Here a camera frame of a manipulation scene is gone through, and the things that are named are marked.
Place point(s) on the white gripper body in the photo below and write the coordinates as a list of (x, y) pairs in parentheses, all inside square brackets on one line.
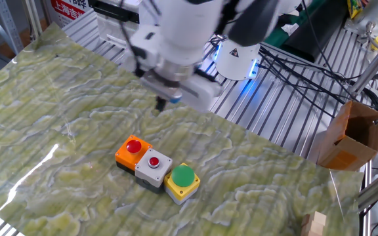
[(202, 95)]

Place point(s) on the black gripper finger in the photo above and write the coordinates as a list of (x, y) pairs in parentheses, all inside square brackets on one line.
[(163, 104), (158, 104)]

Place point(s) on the orange box red mushroom button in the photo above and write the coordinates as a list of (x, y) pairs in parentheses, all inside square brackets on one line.
[(126, 155)]

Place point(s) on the grey box small red button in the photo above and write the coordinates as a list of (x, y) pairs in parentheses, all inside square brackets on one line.
[(149, 173)]

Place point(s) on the yellow box green button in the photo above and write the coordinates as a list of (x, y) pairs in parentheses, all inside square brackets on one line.
[(182, 183)]

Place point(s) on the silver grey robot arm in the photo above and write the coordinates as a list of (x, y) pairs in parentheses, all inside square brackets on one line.
[(376, 10)]

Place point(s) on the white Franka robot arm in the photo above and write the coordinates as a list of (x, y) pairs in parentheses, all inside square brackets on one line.
[(189, 29)]

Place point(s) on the green marble pattern mat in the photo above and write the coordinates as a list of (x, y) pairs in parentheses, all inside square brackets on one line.
[(77, 114)]

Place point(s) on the white plastic storage box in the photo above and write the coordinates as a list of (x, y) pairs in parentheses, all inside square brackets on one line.
[(110, 32)]

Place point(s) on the dark green cutting mat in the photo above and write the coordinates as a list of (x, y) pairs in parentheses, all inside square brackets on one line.
[(271, 41)]

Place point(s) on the white paper scrap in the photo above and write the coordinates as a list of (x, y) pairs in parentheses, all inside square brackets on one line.
[(289, 29)]

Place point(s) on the black flat bag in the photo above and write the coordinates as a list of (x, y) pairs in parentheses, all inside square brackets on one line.
[(313, 32)]

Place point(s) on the red white printed sign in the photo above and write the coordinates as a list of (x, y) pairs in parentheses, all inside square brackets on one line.
[(67, 10)]

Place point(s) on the brown cardboard box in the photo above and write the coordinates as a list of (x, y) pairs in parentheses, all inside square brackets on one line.
[(340, 154)]

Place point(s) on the white metal pole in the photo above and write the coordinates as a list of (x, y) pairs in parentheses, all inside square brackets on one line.
[(33, 19)]

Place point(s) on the small wooden block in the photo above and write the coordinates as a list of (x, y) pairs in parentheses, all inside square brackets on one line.
[(310, 234), (319, 216), (315, 227)]

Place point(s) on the yellow green snack packet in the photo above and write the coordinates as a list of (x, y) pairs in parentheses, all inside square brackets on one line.
[(354, 6)]

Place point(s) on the silver depth camera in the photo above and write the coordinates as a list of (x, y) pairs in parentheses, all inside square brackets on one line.
[(159, 86)]

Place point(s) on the grey perforated shelf post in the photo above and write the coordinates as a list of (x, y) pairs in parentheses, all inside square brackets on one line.
[(8, 24)]

